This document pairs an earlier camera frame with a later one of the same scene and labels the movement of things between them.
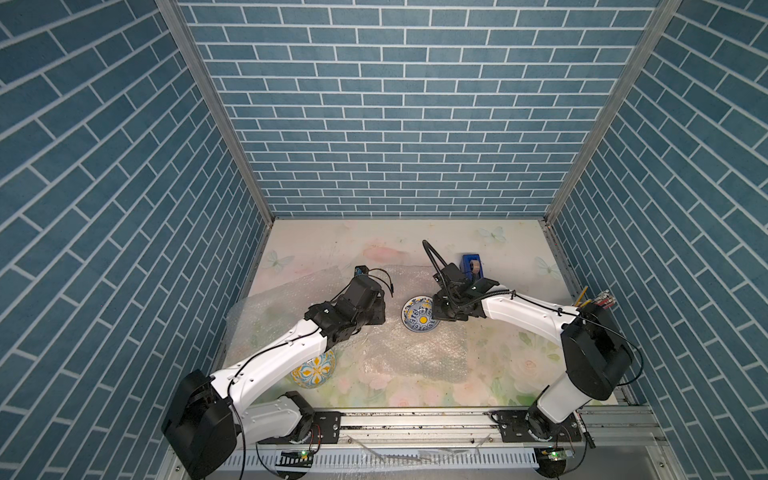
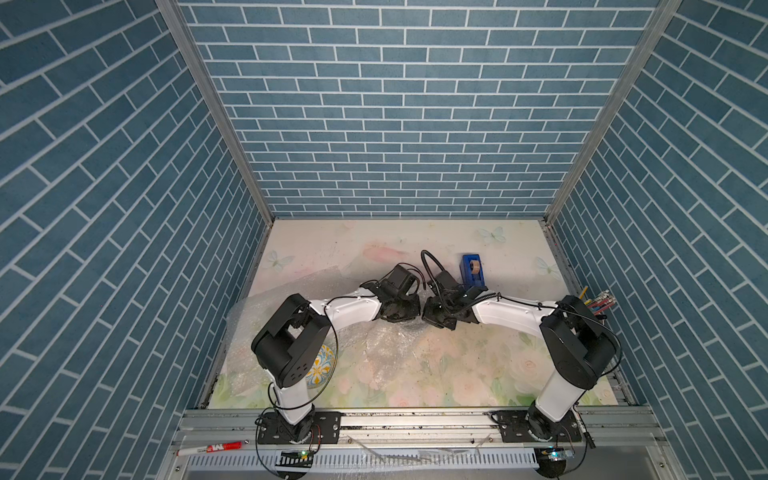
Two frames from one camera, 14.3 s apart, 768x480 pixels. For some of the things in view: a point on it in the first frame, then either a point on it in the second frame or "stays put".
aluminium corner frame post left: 176,11 stays put
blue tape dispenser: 465,265 stays put
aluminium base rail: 608,427 stays put
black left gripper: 379,308 → 414,309
